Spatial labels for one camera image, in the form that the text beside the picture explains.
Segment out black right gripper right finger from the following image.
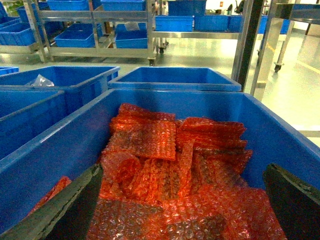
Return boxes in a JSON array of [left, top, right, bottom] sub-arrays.
[[262, 163, 320, 240]]

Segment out blue bin middle bottom shelf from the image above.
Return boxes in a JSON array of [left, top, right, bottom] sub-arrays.
[[0, 87, 67, 159]]

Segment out small stainless steel table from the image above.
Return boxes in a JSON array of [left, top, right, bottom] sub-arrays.
[[256, 0, 320, 77]]

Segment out blue bin with red bags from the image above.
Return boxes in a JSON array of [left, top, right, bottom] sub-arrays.
[[0, 89, 320, 232]]

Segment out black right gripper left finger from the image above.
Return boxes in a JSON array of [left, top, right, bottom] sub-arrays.
[[0, 164, 103, 240]]

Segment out clear plastic bag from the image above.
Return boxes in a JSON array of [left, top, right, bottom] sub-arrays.
[[25, 74, 55, 87]]

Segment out steel flow rack shelf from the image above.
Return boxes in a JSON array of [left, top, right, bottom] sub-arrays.
[[231, 0, 277, 101]]

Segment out red bubble wrap bags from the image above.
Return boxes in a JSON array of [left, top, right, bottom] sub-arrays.
[[26, 102, 288, 240]]

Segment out blue bin behind front bin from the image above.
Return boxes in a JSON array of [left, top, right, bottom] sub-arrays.
[[107, 66, 242, 92]]

